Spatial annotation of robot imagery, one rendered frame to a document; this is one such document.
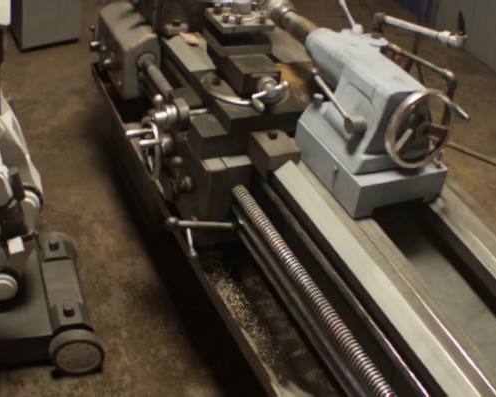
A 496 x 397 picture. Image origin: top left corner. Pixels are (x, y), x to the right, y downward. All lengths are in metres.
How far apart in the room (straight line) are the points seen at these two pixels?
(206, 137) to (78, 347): 0.84
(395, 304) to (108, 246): 1.61
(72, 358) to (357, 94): 1.28
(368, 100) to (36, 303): 1.34
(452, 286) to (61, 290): 1.34
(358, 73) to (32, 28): 3.15
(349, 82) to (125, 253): 1.39
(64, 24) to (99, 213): 1.95
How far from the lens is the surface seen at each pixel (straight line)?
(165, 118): 1.95
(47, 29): 4.60
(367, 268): 1.57
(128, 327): 2.49
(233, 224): 1.98
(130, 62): 2.67
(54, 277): 2.42
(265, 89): 1.86
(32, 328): 2.27
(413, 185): 1.78
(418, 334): 1.45
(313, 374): 1.88
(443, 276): 1.81
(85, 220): 2.97
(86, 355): 2.28
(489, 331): 1.70
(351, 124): 1.67
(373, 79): 1.70
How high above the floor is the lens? 1.83
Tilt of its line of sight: 35 degrees down
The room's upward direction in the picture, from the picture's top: 7 degrees clockwise
